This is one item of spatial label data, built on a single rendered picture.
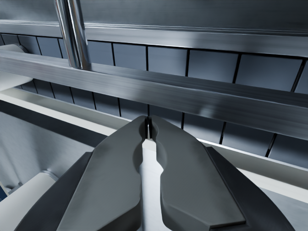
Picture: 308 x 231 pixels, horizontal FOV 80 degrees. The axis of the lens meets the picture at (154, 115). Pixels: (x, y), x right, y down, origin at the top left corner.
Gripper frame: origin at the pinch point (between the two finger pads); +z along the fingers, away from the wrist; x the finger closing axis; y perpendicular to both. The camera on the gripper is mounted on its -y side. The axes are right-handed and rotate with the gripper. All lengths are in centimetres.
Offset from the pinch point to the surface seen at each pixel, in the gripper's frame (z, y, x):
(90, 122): 5.7, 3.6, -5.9
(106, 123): 5.1, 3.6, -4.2
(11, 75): 11.9, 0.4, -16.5
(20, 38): 15.5, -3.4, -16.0
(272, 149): 0.4, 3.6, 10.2
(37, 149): 19.2, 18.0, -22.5
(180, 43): 4.8, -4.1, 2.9
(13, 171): 29, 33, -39
